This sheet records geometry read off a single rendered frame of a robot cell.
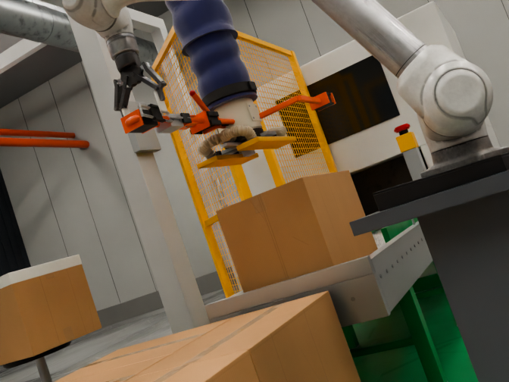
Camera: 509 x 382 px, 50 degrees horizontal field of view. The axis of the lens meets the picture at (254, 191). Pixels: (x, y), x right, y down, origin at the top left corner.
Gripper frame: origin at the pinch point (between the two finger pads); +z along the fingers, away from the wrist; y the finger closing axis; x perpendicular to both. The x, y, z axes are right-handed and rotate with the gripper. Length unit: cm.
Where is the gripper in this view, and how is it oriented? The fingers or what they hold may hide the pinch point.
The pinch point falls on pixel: (146, 117)
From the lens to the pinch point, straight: 173.6
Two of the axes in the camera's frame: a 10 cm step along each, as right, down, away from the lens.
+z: 3.3, 9.4, -0.8
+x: -4.7, 0.9, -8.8
